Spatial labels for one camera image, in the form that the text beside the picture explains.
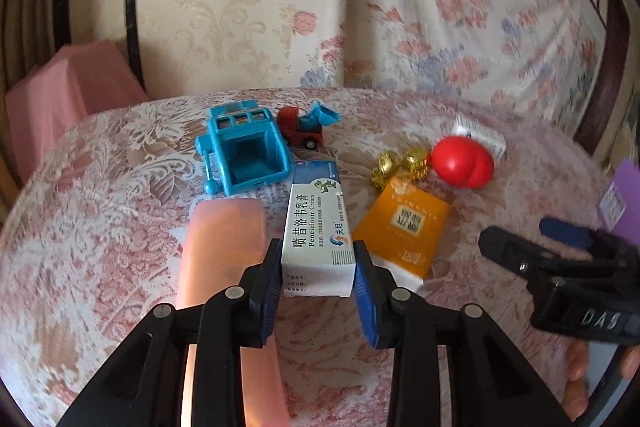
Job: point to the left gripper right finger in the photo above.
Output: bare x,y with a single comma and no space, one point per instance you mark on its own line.
490,382

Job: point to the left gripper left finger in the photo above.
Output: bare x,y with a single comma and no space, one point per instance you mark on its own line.
141,383

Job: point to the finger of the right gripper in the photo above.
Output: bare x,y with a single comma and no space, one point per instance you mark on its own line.
567,234
515,254

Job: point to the red heart squeeze toy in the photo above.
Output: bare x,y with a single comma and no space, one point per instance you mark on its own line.
462,162

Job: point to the orange tissue pack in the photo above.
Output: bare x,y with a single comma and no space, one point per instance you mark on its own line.
403,229

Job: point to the gold ingot ornament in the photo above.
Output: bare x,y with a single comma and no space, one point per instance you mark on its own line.
413,166

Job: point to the white medicine box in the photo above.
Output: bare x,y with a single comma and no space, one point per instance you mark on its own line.
491,139

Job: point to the pink foam roll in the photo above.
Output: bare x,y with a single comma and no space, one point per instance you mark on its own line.
226,236

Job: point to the white blue cream box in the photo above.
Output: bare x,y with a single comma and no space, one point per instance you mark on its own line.
318,258

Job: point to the red blue toy car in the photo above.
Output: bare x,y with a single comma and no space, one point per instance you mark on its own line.
305,130

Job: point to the right hand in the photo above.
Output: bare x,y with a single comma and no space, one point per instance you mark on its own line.
576,399

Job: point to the purple storage box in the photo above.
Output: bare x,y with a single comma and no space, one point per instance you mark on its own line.
619,206

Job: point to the pink lace tablecloth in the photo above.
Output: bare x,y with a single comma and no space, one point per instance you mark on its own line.
94,241

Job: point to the floral bed sheet backdrop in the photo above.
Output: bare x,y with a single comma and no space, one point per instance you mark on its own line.
531,57

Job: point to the pink covered stool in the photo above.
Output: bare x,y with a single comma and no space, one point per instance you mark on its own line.
79,81

